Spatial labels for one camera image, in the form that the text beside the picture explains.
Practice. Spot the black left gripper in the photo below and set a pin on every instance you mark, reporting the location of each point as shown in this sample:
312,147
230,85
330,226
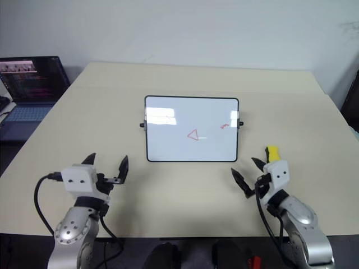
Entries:
104,185

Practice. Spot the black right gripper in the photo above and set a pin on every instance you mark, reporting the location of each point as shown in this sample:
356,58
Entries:
261,186

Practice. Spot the yellow and black eraser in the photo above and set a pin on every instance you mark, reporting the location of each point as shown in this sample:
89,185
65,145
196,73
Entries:
274,153

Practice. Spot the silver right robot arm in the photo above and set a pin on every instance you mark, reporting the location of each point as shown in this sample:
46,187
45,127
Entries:
304,224

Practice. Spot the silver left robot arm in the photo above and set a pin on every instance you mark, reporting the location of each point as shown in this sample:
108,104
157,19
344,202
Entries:
73,224

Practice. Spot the small black-framed whiteboard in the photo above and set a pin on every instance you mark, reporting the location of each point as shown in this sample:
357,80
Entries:
190,123

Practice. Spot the small red object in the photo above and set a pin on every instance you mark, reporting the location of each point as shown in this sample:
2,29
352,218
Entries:
255,262

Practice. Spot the open blue laptop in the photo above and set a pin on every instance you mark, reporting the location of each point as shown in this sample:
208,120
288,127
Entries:
31,84

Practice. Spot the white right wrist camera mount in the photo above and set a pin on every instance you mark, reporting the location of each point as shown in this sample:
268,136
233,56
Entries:
278,173

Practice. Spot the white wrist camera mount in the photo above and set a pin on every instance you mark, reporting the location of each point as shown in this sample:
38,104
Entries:
77,179
278,173

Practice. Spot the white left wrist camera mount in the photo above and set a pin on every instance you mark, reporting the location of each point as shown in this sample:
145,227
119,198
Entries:
77,179

